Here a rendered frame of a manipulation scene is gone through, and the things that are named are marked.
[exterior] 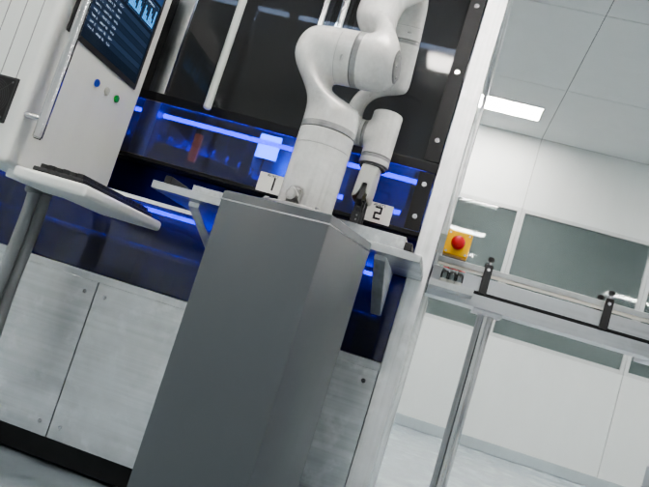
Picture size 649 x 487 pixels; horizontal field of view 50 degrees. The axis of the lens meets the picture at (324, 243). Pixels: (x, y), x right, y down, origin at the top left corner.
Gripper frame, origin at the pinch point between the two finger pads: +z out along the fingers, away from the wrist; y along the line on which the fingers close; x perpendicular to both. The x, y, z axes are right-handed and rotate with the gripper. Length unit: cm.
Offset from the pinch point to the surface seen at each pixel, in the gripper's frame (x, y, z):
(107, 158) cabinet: -79, -3, 2
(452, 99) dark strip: 15, -16, -46
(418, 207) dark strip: 14.2, -15.3, -11.1
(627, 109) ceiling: 121, -363, -198
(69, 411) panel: -70, -15, 77
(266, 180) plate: -32.8, -14.9, -6.8
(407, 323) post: 20.4, -15.3, 22.6
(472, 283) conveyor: 35.4, -26.2, 5.1
